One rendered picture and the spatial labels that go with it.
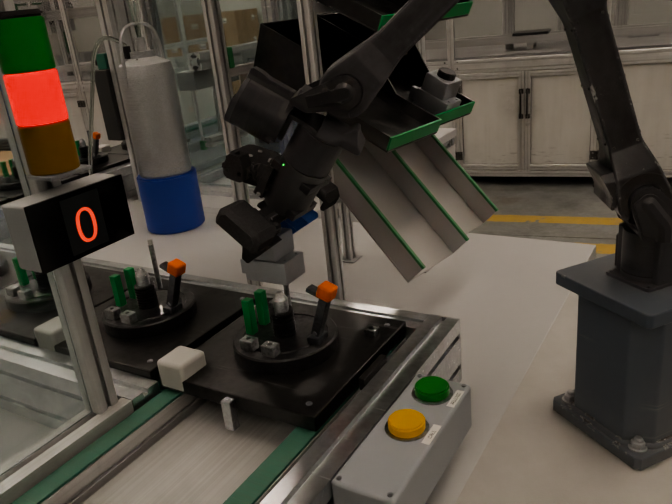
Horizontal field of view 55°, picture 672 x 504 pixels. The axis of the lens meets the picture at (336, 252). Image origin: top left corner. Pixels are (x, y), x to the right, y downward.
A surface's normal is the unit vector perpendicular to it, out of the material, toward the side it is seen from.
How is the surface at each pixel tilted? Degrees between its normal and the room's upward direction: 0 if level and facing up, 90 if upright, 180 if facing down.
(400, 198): 45
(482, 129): 90
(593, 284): 0
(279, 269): 90
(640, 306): 0
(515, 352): 0
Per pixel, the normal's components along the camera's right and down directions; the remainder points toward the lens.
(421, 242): 0.47, -0.54
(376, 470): -0.10, -0.93
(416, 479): 0.86, 0.11
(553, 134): -0.37, 0.37
